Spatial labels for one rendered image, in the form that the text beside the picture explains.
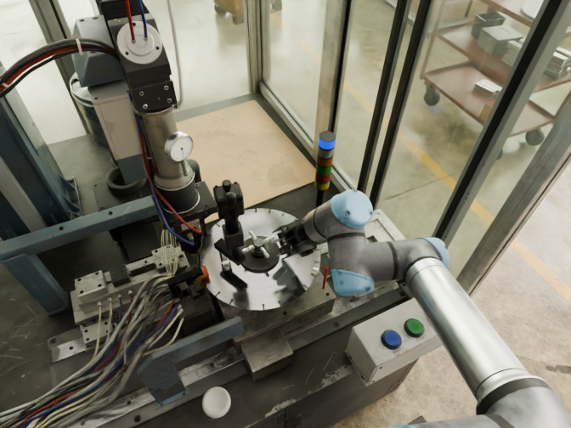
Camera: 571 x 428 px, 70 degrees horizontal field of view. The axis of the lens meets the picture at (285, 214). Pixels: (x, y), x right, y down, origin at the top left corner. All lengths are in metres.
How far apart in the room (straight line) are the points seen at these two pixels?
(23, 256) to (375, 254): 0.84
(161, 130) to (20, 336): 0.87
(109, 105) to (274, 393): 0.80
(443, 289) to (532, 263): 1.94
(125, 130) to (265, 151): 0.99
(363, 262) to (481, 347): 0.24
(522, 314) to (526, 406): 1.85
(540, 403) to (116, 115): 0.72
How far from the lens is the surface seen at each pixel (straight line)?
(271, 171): 1.60
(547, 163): 0.87
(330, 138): 1.11
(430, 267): 0.75
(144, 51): 0.63
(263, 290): 1.04
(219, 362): 1.17
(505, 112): 0.86
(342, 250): 0.76
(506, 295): 2.43
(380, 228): 1.26
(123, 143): 0.78
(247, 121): 1.85
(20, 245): 1.17
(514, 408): 0.57
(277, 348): 1.11
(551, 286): 2.59
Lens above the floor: 1.85
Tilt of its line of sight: 49 degrees down
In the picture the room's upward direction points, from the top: 2 degrees clockwise
